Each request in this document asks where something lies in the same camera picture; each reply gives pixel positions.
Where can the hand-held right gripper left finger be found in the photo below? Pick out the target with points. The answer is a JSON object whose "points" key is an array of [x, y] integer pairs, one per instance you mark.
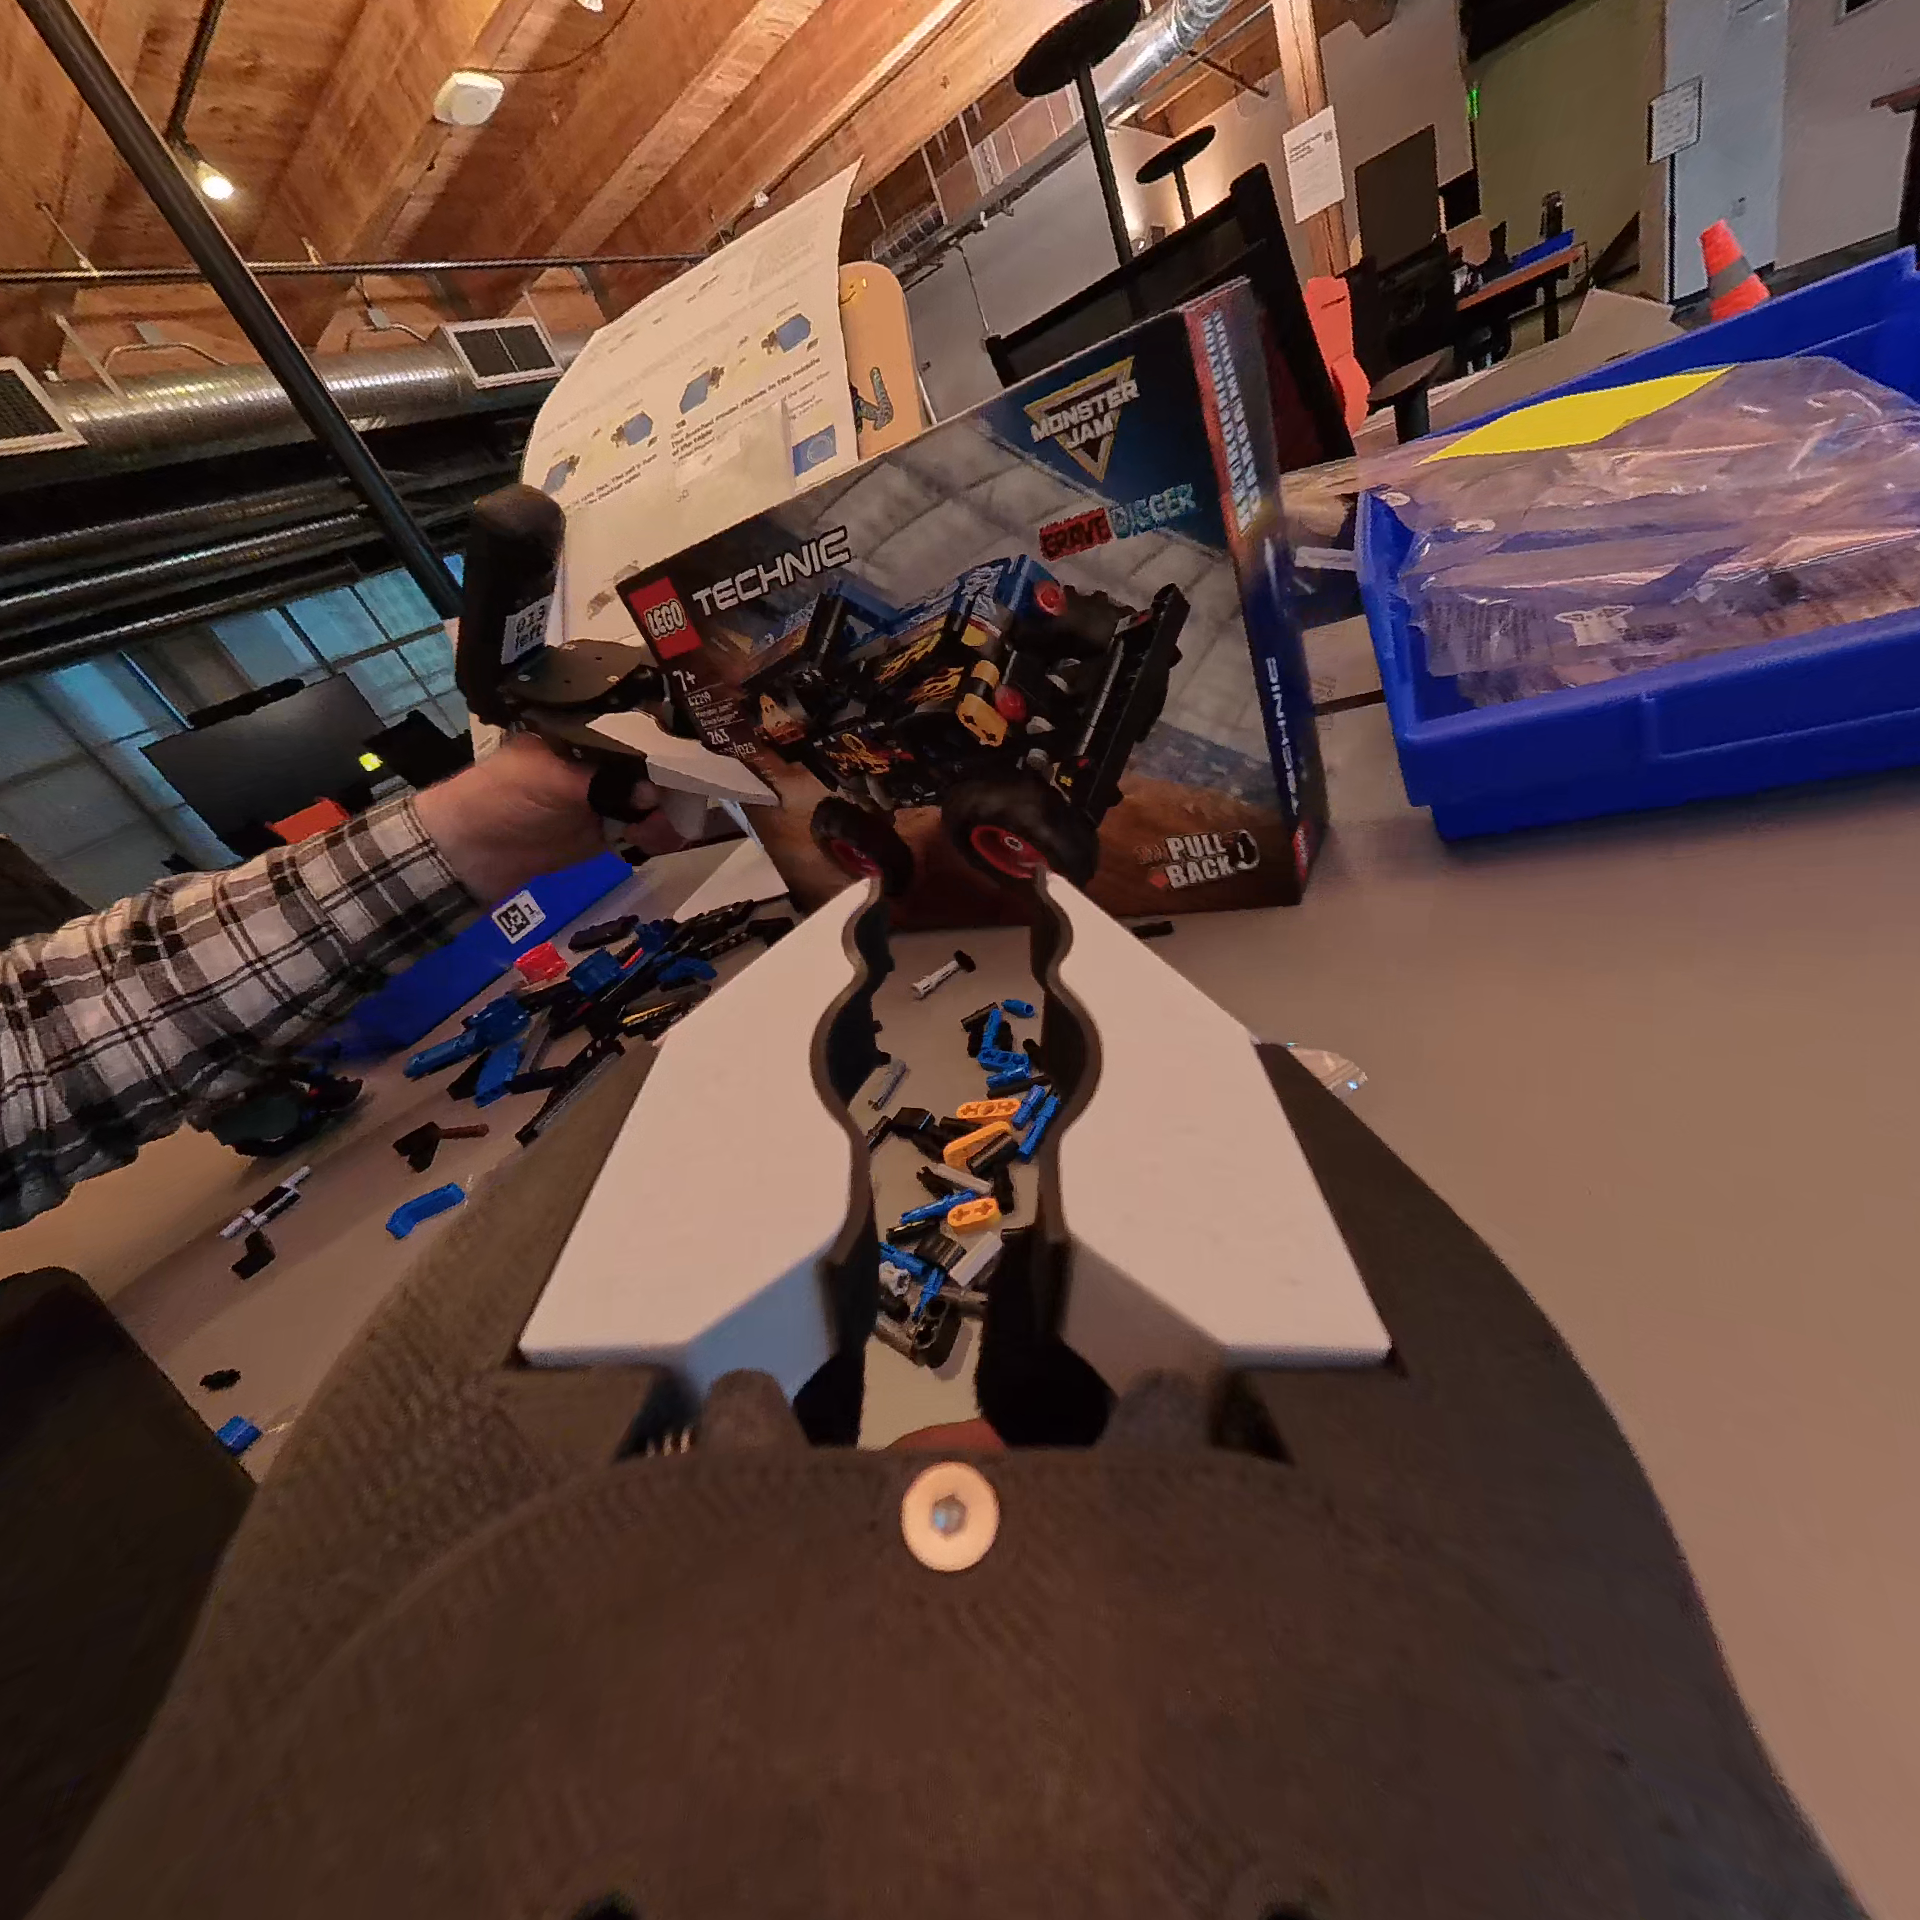
{"points": [[705, 1201]]}

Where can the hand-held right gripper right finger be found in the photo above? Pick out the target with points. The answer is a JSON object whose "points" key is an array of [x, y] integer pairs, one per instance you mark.
{"points": [[1201, 1201]]}

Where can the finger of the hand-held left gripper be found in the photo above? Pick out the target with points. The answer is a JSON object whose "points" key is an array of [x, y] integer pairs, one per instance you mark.
{"points": [[676, 751], [705, 821]]}

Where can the person's left forearm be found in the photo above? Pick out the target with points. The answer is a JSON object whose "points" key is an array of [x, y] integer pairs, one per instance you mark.
{"points": [[196, 990]]}

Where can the grey desk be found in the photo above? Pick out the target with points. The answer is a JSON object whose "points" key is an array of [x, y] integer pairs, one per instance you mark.
{"points": [[1576, 1126]]}

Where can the person's left hand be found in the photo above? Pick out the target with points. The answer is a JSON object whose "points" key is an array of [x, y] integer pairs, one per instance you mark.
{"points": [[510, 820]]}

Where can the crinkled clear empty bag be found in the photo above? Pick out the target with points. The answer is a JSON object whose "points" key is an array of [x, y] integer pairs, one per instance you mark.
{"points": [[1328, 1065]]}

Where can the pile of black beam pieces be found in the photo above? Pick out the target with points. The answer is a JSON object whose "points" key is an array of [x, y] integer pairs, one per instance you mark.
{"points": [[599, 990]]}

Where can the dark wide monitor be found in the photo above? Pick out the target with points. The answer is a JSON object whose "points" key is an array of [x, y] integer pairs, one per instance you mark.
{"points": [[270, 764]]}

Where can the blue curved small piece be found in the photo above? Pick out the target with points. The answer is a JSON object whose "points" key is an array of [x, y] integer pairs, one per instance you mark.
{"points": [[425, 1212]]}

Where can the grey pin with black connector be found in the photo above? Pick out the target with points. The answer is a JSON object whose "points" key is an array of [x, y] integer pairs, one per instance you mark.
{"points": [[942, 974]]}

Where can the blue bin with square tag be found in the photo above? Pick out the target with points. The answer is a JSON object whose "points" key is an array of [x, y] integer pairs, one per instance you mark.
{"points": [[452, 990]]}

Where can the toy truck set box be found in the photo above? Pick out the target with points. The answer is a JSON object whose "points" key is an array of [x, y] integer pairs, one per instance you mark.
{"points": [[974, 676]]}

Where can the white ceiling vent grille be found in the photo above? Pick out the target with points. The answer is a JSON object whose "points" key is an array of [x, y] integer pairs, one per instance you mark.
{"points": [[503, 350]]}

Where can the white instruction booklet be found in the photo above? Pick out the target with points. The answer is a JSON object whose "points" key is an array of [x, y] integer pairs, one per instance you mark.
{"points": [[705, 345]]}

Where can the yellow skateboard deck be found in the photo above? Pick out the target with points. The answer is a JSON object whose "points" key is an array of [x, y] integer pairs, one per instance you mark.
{"points": [[885, 359]]}

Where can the black diagonal steel pole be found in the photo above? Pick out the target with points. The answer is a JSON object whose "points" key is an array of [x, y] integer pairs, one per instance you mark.
{"points": [[241, 317]]}

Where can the small blue tile piece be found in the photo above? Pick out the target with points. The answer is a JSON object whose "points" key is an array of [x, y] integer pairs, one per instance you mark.
{"points": [[239, 1436]]}

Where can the white smoke detector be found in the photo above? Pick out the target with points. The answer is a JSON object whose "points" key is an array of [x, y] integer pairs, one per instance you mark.
{"points": [[469, 100]]}

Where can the ceiling spotlight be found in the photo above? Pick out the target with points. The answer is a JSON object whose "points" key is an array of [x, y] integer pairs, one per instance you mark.
{"points": [[212, 177]]}

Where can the large blue plastic bin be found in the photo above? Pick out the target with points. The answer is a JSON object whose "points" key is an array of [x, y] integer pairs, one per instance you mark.
{"points": [[1650, 735]]}

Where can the orange chair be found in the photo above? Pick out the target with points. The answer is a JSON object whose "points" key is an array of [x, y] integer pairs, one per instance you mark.
{"points": [[1335, 352]]}

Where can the small black floor lamp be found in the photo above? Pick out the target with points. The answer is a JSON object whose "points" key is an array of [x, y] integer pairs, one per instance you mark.
{"points": [[1177, 149]]}

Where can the bundle of clear parts bags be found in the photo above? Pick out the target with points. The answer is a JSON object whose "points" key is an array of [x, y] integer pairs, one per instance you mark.
{"points": [[1650, 556]]}

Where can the large black floor lamp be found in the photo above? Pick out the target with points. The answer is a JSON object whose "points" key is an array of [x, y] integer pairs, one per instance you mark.
{"points": [[1078, 45]]}

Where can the white paper notice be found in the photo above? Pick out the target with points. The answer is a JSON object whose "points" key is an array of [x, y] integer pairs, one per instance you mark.
{"points": [[1311, 159]]}

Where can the yellow paper note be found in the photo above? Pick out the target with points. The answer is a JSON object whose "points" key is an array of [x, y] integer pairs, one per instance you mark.
{"points": [[1576, 412]]}

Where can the orange traffic cone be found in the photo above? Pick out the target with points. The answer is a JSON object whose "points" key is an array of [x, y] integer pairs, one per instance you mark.
{"points": [[1734, 277]]}

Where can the silver ribbed air duct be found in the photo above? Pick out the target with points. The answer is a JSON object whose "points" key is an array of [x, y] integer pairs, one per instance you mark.
{"points": [[270, 394], [1184, 45]]}

